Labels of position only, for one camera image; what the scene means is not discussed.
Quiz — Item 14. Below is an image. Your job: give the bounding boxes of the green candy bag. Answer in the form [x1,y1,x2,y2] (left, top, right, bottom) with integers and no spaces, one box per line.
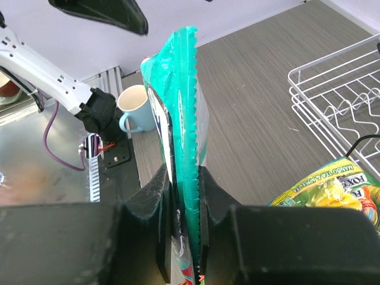
[268,157,379,231]

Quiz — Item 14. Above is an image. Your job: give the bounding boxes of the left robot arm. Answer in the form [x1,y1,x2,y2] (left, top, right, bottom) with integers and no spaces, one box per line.
[1,1,148,143]

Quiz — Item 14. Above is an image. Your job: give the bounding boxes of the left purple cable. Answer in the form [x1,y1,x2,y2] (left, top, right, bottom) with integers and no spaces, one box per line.
[37,91,103,172]

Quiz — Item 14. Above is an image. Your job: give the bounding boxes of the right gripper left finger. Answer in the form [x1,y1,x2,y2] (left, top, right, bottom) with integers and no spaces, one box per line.
[1,164,171,284]

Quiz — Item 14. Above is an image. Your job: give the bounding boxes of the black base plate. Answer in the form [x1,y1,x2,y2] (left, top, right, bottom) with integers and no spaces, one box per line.
[99,139,140,202]

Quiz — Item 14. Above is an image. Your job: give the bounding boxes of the white slotted cable duct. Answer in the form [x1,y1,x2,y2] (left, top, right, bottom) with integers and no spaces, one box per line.
[87,134,100,202]

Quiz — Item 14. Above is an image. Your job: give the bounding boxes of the white wire dish rack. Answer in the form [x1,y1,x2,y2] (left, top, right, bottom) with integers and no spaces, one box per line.
[287,34,379,178]

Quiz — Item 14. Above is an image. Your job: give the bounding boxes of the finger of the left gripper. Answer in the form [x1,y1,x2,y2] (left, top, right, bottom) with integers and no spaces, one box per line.
[49,0,148,36]

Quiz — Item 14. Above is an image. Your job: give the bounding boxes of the teal mint candy bag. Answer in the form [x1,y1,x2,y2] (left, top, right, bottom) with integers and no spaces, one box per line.
[140,26,208,284]

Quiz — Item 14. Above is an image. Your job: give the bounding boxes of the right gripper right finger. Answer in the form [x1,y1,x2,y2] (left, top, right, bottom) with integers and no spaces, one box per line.
[198,167,379,284]

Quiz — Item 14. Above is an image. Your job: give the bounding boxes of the aluminium rail frame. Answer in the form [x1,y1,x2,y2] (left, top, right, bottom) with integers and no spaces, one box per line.
[83,66,123,99]

